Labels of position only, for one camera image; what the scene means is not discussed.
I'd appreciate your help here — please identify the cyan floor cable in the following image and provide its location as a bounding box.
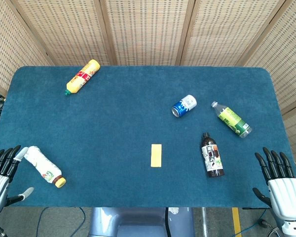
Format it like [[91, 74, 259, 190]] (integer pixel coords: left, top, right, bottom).
[[233, 208, 271, 237]]

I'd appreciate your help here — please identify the blue table cloth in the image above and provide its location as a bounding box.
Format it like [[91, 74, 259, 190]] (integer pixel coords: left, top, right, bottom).
[[0, 65, 296, 208]]

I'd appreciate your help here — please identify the blue and white can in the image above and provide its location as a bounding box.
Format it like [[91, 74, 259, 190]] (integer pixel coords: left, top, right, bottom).
[[172, 94, 197, 118]]

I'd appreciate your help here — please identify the blue floor cable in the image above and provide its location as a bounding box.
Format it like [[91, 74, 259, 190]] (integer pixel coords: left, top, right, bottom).
[[35, 206, 86, 237]]

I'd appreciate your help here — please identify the white bottle with yellow cap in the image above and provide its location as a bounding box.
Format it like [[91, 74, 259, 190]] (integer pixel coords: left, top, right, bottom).
[[23, 145, 67, 189]]

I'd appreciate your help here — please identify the metal table leg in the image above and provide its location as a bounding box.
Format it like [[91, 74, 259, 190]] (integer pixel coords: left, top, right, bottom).
[[201, 207, 210, 237]]

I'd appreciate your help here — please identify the dark brown drink bottle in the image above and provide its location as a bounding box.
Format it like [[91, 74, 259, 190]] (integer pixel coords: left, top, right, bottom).
[[201, 132, 225, 178]]

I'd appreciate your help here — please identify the yellow bottle with green cap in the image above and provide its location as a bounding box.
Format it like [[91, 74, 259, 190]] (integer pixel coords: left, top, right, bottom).
[[65, 59, 101, 96]]

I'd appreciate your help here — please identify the grey-blue robot torso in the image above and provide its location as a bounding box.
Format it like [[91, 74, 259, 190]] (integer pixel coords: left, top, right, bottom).
[[88, 207, 195, 237]]

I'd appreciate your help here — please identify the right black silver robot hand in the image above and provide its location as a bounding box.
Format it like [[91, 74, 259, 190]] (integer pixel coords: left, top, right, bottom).
[[252, 147, 296, 222]]

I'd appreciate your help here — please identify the clear bottle with green label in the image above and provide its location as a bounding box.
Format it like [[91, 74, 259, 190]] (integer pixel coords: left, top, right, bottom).
[[211, 101, 253, 139]]

